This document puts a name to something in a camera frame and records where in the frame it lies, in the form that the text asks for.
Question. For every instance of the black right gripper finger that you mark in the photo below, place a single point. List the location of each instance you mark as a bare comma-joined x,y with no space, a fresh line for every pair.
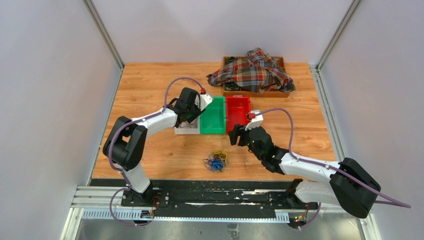
233,136
238,129

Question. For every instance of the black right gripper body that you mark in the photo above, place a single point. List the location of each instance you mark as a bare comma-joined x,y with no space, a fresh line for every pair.
256,151

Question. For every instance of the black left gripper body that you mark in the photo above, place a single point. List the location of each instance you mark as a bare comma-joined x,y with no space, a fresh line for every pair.
194,112

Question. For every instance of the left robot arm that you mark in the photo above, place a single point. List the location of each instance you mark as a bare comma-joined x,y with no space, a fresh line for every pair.
124,147

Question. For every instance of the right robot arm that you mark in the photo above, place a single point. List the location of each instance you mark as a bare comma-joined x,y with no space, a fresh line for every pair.
346,184

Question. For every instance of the white plastic bin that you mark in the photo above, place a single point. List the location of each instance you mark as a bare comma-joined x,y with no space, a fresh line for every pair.
188,128

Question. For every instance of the red plastic bin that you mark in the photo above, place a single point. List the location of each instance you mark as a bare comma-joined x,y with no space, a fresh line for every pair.
237,109

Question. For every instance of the green plastic bin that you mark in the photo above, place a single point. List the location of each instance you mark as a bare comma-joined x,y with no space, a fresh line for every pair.
213,119

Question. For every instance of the plaid shirt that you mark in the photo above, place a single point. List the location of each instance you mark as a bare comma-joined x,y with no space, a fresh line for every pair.
256,72

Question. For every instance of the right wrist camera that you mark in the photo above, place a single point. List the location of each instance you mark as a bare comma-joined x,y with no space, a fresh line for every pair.
255,119

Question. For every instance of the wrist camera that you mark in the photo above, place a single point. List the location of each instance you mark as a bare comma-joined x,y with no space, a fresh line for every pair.
205,99
255,119

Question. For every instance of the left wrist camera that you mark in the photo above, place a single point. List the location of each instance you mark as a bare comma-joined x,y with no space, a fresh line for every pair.
205,99

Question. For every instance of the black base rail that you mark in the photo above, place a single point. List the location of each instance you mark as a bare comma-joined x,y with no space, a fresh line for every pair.
213,199

